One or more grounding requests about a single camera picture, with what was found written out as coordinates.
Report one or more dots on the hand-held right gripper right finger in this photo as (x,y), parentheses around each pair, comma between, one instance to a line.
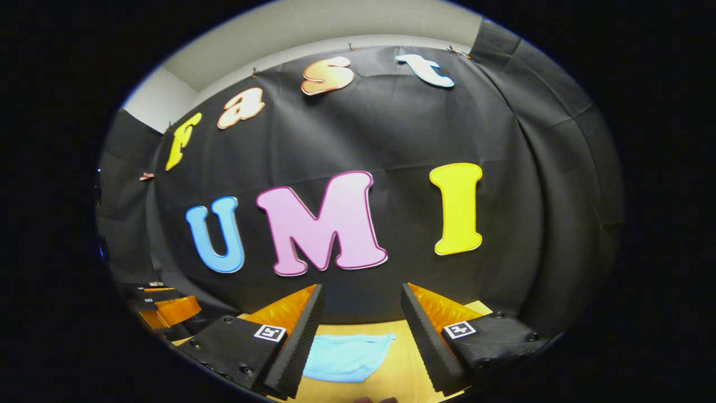
(425,344)

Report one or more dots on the black backdrop cloth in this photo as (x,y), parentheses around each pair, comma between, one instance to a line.
(403,129)

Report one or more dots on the light blue T-shirt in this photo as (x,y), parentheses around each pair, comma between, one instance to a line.
(347,355)

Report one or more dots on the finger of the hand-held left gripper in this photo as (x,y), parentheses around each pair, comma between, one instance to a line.
(151,292)
(173,310)

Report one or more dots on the pink cloth clip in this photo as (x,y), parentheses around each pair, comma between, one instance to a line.
(146,176)

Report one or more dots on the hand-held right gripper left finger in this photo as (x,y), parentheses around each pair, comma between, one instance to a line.
(302,347)

